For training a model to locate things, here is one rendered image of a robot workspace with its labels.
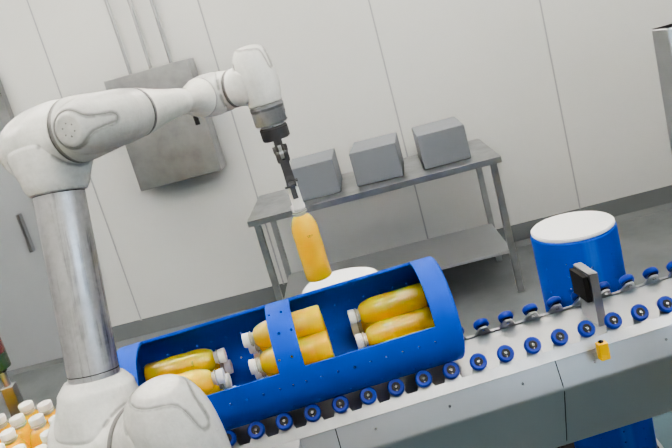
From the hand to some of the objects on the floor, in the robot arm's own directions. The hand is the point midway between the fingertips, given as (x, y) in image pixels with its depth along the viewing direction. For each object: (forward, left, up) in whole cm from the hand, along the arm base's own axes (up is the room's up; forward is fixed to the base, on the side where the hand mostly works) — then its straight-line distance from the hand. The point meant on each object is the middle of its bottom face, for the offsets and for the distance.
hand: (295, 197), depth 189 cm
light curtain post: (-31, -82, -153) cm, 176 cm away
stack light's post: (+8, +114, -141) cm, 181 cm away
